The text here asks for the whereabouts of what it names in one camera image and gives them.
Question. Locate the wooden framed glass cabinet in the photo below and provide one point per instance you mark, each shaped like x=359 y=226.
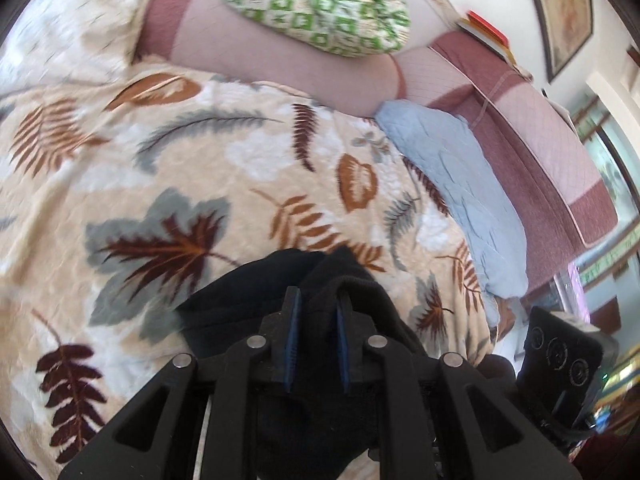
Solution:
x=615 y=175

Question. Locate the dark red cloth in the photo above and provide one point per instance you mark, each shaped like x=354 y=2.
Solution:
x=600 y=452

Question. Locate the light blue quilted blanket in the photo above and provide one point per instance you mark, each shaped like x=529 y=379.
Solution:
x=465 y=185

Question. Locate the black pants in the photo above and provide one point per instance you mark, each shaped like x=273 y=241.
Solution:
x=235 y=305

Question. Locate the white printed pillow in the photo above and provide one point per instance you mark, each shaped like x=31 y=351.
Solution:
x=75 y=25

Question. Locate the green patterned pillow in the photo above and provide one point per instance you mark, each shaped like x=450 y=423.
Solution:
x=310 y=5

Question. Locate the framed wall picture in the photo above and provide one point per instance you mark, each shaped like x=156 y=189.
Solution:
x=565 y=10

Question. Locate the leaf print fleece blanket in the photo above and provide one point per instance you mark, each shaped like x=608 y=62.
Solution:
x=150 y=160

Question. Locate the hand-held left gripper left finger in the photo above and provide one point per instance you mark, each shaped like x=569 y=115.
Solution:
x=292 y=340

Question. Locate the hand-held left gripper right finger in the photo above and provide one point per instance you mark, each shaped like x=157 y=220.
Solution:
x=342 y=345

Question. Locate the red book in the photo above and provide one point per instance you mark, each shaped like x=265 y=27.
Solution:
x=487 y=25

